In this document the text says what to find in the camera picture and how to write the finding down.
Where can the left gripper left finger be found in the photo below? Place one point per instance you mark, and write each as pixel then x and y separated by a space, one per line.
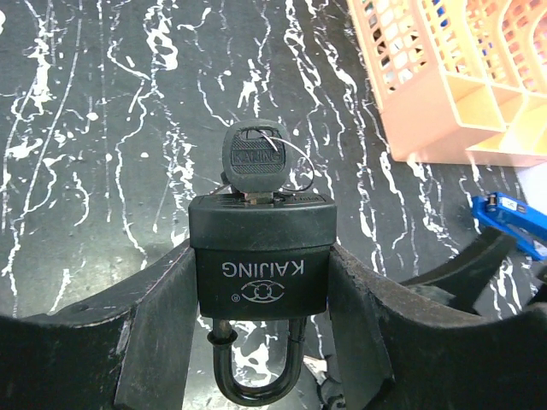
pixel 127 347

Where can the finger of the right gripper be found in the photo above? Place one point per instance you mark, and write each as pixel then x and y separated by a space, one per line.
pixel 459 282

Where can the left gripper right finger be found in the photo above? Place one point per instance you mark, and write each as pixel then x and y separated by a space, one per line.
pixel 399 350

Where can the black padlock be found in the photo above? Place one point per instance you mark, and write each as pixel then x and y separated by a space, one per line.
pixel 261 262

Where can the black key bunch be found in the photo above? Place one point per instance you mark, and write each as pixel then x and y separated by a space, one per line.
pixel 257 156

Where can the blue stapler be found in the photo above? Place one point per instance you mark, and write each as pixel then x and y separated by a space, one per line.
pixel 514 217

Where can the pink plastic file organizer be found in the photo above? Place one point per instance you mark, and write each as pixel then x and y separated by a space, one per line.
pixel 458 82

